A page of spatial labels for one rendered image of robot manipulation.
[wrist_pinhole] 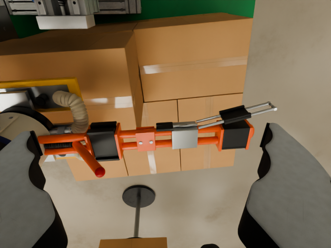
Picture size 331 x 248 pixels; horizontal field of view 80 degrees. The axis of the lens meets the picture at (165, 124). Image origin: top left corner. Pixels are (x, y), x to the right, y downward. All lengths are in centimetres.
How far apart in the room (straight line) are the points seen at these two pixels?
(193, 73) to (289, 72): 110
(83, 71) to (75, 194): 212
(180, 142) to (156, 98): 68
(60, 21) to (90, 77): 18
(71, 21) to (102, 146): 36
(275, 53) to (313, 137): 109
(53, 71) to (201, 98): 79
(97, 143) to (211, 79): 81
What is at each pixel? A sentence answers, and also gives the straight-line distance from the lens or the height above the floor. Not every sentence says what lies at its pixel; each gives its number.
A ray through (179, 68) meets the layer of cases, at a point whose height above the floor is 54.
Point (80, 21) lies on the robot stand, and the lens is 67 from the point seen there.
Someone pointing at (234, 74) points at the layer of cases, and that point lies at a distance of 123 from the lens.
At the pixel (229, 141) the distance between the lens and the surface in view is 56.
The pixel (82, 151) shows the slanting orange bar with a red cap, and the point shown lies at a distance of 54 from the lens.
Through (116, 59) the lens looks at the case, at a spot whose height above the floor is 94.
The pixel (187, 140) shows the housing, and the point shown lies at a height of 120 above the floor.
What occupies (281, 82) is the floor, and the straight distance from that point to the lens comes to 206.
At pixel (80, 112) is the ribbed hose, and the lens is 59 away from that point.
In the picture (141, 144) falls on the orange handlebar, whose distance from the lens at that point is 54.
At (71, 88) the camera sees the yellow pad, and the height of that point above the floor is 107.
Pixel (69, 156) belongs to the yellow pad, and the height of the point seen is 108.
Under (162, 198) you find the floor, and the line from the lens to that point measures 266.
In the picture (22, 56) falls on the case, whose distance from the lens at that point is 82.
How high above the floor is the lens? 163
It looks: 58 degrees down
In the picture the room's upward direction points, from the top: 174 degrees clockwise
